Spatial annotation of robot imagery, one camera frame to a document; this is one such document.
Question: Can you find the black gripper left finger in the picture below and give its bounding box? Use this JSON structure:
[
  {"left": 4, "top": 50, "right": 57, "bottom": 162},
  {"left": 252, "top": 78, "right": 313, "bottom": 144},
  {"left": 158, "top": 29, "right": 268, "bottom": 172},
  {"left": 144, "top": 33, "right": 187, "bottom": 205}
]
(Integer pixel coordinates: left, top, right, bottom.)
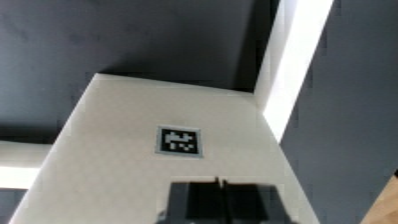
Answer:
[{"left": 158, "top": 180, "right": 224, "bottom": 224}]

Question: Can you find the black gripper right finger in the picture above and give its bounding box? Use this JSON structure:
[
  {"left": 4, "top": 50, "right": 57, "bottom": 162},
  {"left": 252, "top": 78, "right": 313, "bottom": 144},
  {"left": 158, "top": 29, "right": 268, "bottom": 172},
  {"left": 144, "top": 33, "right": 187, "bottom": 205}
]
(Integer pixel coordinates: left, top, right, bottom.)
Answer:
[{"left": 224, "top": 183, "right": 295, "bottom": 224}]

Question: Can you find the white cabinet body box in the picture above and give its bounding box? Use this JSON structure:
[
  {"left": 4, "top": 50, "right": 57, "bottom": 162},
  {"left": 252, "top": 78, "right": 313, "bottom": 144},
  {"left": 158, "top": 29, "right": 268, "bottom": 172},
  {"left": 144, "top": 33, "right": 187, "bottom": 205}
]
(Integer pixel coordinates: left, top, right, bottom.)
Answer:
[{"left": 9, "top": 74, "right": 320, "bottom": 224}]

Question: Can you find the white U-shaped workspace frame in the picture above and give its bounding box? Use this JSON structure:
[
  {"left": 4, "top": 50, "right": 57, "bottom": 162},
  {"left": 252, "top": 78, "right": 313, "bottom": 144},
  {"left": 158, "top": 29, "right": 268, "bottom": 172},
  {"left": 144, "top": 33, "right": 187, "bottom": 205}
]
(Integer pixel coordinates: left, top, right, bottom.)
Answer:
[{"left": 0, "top": 0, "right": 334, "bottom": 189}]

